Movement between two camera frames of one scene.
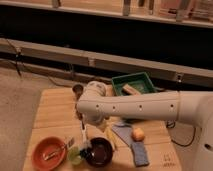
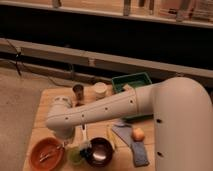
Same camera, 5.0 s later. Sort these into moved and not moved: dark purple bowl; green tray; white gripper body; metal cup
Moved: white gripper body
Not moved: green tray; dark purple bowl; metal cup
